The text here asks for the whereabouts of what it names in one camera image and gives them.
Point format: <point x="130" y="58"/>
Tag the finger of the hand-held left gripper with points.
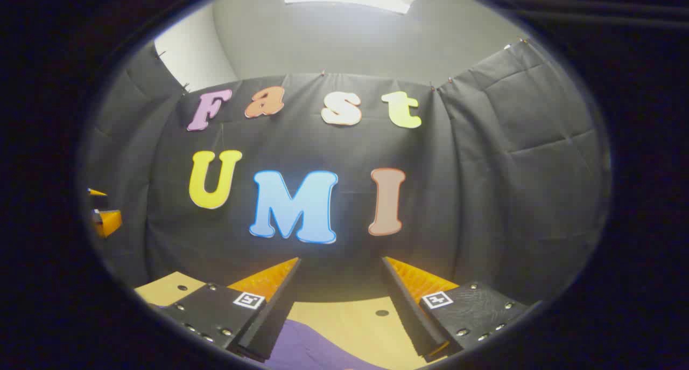
<point x="107" y="222"/>
<point x="97" y="192"/>

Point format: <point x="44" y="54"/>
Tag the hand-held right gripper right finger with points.
<point x="409" y="316"/>

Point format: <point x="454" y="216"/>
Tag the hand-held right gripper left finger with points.
<point x="277" y="316"/>

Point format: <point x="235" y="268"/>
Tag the purple collared shirt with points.
<point x="307" y="348"/>

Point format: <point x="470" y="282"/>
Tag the black backdrop cloth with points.
<point x="344" y="144"/>

